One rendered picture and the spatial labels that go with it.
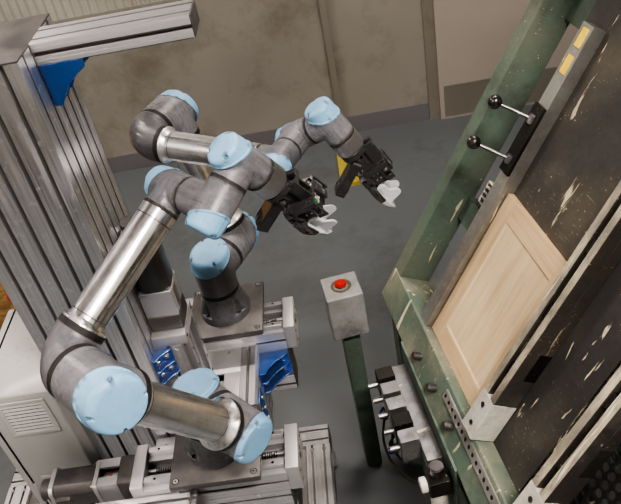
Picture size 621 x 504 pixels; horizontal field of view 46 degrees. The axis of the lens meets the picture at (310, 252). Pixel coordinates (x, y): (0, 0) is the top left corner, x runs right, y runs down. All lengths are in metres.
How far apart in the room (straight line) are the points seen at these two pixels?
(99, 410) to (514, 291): 1.10
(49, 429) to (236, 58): 3.28
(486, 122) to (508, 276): 0.48
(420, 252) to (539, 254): 0.59
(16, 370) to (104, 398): 0.75
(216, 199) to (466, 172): 1.09
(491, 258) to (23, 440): 1.33
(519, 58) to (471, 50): 2.80
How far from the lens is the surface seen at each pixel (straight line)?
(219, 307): 2.15
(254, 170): 1.37
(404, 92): 5.03
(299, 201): 1.48
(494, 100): 1.97
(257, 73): 4.90
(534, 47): 2.17
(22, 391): 1.97
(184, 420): 1.49
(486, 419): 1.91
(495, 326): 2.00
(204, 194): 1.36
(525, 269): 1.93
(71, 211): 1.61
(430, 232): 2.35
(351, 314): 2.39
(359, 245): 4.05
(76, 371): 1.35
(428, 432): 2.19
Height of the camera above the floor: 2.48
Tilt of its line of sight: 38 degrees down
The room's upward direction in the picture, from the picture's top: 12 degrees counter-clockwise
